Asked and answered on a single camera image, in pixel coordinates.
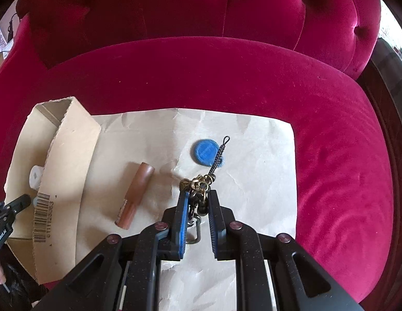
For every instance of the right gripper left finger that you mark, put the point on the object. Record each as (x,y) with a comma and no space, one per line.
(122,273)

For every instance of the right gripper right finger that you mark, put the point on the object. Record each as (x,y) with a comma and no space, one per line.
(272,273)

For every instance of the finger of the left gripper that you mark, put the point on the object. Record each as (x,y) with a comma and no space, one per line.
(17,205)

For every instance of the white round cream jar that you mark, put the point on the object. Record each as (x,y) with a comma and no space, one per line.
(35,177)

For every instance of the cardboard box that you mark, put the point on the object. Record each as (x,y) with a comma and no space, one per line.
(61,136)

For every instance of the rose gold lipstick tube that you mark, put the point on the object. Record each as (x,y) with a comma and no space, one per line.
(134,195)

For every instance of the brass keychain with carabiner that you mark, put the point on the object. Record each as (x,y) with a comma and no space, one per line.
(198,189)

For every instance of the blue round key fob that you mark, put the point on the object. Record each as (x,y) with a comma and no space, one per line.
(204,152)

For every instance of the brown kraft paper sheet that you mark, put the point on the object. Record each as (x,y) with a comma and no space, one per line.
(257,180)

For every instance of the red velvet tufted sofa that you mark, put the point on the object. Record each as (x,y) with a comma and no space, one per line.
(293,60)

